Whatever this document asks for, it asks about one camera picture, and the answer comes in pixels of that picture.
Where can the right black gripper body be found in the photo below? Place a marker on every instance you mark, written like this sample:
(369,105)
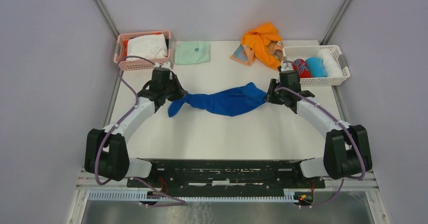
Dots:
(275,96)

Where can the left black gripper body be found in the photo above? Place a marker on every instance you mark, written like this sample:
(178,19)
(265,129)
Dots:
(173,91)

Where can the blue microfiber towel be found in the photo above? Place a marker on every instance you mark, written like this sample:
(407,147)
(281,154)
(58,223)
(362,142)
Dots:
(231,102)

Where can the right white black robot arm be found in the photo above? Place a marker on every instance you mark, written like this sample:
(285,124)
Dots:
(346,151)

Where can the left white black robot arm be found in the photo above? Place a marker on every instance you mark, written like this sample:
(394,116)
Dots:
(106,152)

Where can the red rolled towel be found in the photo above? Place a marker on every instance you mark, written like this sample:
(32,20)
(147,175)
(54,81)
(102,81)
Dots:
(301,67)

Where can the white plastic basket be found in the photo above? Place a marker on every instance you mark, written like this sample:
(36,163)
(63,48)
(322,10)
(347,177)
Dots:
(292,53)

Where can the light blue rolled towel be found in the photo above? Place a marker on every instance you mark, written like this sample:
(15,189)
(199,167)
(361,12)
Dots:
(315,66)

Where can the white towel in pink basket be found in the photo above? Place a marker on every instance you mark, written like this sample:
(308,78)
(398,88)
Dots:
(148,46)

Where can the pink plastic basket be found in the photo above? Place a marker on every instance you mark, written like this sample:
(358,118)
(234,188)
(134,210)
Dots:
(127,63)

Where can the mint green folded towel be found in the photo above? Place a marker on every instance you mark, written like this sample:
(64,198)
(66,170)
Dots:
(192,52)

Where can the white rolled towel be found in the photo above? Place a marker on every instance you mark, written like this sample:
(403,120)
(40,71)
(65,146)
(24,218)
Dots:
(331,67)

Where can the patterned peach towel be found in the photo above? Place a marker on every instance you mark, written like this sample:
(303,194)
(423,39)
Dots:
(245,55)

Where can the orange crumpled towel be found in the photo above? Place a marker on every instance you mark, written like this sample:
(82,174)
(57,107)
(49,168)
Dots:
(258,40)

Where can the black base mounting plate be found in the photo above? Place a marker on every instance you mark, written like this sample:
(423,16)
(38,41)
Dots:
(229,178)

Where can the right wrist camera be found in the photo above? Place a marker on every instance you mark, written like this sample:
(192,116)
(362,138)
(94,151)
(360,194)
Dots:
(286,66)

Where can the white slotted cable duct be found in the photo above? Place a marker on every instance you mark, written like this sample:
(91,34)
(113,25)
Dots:
(143,195)

